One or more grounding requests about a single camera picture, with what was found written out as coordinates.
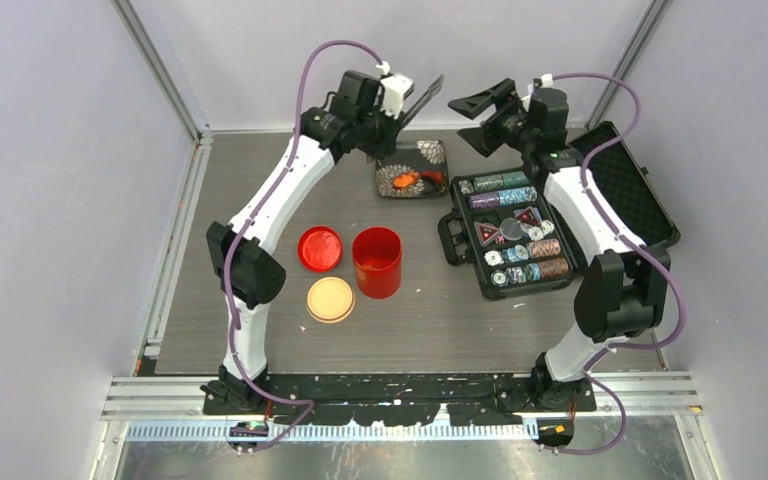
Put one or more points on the beige round lid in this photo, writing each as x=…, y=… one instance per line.
x=330, y=300

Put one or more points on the black floral square plate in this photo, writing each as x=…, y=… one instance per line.
x=419, y=156

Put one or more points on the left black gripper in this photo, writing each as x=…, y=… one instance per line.
x=387, y=145

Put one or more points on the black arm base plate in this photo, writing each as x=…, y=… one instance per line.
x=469, y=399

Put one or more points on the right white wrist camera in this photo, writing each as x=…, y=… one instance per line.
x=544, y=81

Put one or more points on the red cylindrical container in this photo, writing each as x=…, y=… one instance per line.
x=376, y=253

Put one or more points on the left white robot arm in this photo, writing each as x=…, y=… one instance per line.
x=365, y=113

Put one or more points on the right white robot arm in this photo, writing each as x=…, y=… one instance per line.
x=624, y=288

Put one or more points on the aluminium front rail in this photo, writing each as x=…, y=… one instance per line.
x=174, y=410

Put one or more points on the metal tongs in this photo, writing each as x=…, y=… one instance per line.
x=432, y=91

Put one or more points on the orange fried food top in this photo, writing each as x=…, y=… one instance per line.
x=406, y=180

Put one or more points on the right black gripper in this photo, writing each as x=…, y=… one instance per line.
x=506, y=99

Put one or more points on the red round lid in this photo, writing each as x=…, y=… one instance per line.
x=320, y=249

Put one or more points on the black poker chip case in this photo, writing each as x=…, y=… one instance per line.
x=518, y=242

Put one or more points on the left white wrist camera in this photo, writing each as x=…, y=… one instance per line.
x=397, y=87

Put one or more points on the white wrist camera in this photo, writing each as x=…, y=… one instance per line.
x=397, y=87
x=544, y=81

